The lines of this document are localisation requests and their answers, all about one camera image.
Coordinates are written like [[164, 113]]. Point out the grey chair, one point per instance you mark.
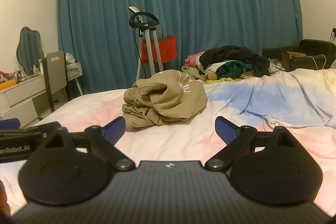
[[56, 74]]

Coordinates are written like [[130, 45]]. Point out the black garment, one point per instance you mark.
[[236, 54]]

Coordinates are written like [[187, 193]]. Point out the green garment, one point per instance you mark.
[[231, 69]]

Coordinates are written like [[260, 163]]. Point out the dark sofa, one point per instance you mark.
[[317, 48]]

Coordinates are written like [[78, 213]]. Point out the blue curtain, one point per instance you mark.
[[197, 3]]

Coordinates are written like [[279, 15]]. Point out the garment steamer stand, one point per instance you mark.
[[149, 40]]

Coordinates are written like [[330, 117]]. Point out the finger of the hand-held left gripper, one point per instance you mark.
[[9, 123]]

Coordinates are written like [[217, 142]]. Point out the pastel bed blanket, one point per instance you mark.
[[262, 100]]

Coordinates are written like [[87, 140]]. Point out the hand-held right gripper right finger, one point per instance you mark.
[[225, 130]]

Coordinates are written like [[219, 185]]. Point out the white side table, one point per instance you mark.
[[73, 69]]

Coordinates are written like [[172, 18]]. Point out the wavy mirror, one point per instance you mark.
[[29, 50]]

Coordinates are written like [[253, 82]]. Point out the black wall socket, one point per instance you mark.
[[334, 32]]

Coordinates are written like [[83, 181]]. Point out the yellow box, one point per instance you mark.
[[6, 85]]

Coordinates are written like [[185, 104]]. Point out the tissue box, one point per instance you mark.
[[69, 58]]

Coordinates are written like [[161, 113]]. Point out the cardboard box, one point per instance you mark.
[[292, 57]]

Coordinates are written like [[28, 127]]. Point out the yellow cloth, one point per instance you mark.
[[225, 79]]

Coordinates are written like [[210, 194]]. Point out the red cloth bag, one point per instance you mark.
[[166, 49]]

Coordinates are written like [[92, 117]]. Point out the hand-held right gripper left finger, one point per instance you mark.
[[115, 130]]

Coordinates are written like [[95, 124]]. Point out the khaki shirt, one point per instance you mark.
[[165, 98]]

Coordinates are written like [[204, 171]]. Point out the white desk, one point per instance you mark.
[[18, 98]]

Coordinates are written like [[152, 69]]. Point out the white bottle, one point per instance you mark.
[[34, 69], [41, 67]]

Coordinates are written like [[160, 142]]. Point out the light green towel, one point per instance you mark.
[[190, 73]]

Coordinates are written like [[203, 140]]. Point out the pink garment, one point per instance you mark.
[[193, 58]]

